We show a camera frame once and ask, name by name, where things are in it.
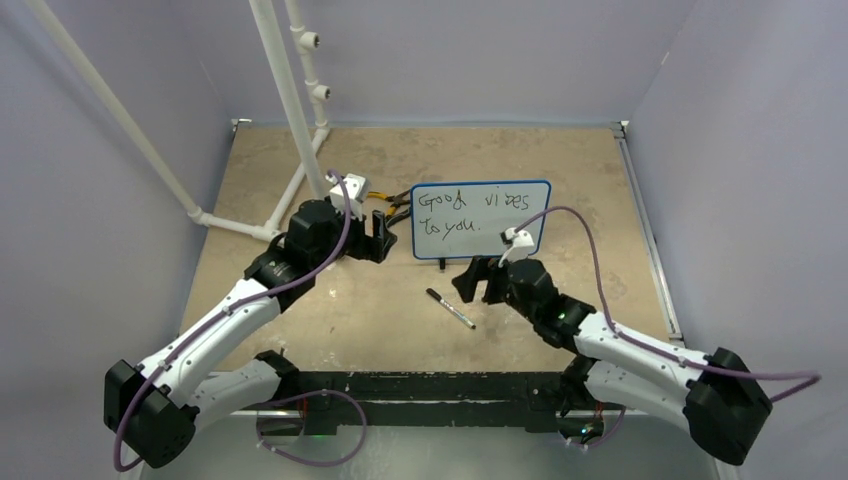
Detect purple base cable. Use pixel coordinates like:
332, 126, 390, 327
564, 404, 627, 452
255, 389, 367, 468

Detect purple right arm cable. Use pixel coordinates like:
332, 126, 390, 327
513, 205, 823, 404

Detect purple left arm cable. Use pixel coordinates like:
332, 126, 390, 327
112, 169, 354, 474

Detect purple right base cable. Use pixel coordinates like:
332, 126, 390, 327
564, 404, 627, 452

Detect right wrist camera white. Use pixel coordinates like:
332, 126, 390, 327
498, 227, 536, 267

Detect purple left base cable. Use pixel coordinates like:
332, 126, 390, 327
255, 389, 367, 468

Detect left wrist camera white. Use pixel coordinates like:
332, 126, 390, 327
325, 173, 370, 220

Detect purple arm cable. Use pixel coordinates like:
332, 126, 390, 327
513, 205, 823, 404
112, 169, 354, 474

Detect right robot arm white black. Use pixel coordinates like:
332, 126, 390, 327
451, 257, 773, 466

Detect white marker pen black cap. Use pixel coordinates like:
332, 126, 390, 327
426, 288, 477, 330

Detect white PVC pipe frame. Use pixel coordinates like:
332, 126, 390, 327
23, 0, 336, 243

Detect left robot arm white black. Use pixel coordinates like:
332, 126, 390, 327
103, 198, 397, 473

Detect yellow black handled pliers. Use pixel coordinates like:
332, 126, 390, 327
367, 189, 411, 216

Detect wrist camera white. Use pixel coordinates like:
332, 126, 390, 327
325, 173, 370, 220
498, 227, 536, 267

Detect blue framed whiteboard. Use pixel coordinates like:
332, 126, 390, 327
410, 179, 552, 260

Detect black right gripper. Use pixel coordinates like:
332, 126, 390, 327
453, 254, 539, 324

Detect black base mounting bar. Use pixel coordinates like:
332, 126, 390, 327
233, 349, 631, 437

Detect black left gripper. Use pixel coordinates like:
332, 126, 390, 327
311, 202, 394, 271

